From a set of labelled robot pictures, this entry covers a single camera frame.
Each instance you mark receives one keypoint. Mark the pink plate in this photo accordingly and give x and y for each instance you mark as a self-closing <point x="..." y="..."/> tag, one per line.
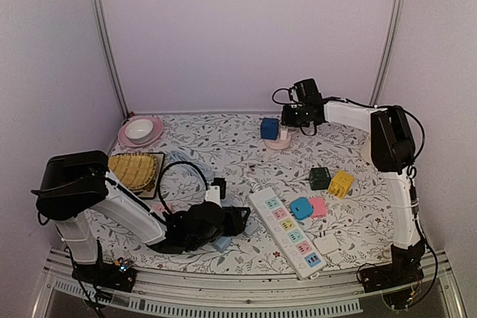
<point x="158" y="129"/>

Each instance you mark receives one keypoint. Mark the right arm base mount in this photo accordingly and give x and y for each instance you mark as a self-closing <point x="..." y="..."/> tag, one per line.
<point x="405" y="268"/>

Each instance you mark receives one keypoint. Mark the dark blue cube socket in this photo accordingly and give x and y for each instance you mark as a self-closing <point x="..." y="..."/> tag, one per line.
<point x="269" y="129"/>

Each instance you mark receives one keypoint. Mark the white charger with cable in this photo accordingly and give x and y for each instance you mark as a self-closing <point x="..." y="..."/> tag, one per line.
<point x="286" y="133"/>

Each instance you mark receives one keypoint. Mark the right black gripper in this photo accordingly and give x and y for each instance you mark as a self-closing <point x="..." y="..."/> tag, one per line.
<point x="286" y="118"/>

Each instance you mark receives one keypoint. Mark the light blue power strip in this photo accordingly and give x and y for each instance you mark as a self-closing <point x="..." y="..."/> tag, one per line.
<point x="251" y="228"/>

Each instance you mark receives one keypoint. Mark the cream ceramic mug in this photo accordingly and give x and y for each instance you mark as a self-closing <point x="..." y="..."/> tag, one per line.
<point x="366" y="151"/>

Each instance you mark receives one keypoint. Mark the black framed mat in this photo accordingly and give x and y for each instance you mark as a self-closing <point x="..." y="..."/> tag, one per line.
<point x="148" y="193"/>

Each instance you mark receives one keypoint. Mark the pink cube socket adapter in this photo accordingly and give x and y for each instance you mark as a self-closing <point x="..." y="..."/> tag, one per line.
<point x="159" y="208"/>

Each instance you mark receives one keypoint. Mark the pink plug adapter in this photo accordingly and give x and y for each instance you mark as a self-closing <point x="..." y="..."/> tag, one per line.
<point x="319" y="208"/>

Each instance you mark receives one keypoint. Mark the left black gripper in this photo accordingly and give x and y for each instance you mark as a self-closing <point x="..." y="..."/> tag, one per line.
<point x="234" y="216"/>

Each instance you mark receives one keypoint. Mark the white plug adapter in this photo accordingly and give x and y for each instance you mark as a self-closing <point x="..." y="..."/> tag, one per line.
<point x="326" y="243"/>

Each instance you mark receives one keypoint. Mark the white long power strip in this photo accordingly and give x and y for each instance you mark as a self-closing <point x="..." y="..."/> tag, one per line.
<point x="299" y="251"/>

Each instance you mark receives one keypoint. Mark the white bowl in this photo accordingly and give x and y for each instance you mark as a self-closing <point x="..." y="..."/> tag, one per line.
<point x="139" y="131"/>

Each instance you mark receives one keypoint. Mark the yellow cube socket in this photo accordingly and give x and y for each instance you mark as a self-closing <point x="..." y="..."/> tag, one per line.
<point x="340" y="184"/>

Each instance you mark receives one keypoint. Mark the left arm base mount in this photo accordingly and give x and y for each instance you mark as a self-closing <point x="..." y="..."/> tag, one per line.
<point x="101" y="274"/>

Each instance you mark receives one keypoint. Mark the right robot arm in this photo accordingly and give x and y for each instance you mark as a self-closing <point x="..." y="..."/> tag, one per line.
<point x="392" y="151"/>

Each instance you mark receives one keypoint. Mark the yellow woven basket tray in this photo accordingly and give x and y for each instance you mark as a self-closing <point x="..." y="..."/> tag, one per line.
<point x="135" y="170"/>

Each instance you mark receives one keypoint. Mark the light blue charger plug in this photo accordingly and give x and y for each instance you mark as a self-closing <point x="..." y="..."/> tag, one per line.
<point x="222" y="243"/>

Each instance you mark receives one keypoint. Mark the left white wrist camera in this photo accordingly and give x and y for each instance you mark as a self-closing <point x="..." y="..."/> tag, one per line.
<point x="216" y="191"/>

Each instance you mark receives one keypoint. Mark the dark green cube socket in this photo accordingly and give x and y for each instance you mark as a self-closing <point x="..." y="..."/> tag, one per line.
<point x="319" y="178"/>

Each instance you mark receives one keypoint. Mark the cyan plug adapter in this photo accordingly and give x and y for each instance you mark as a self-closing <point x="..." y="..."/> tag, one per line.
<point x="301" y="208"/>

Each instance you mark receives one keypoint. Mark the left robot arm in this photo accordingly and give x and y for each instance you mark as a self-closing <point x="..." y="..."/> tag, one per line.
<point x="77" y="182"/>

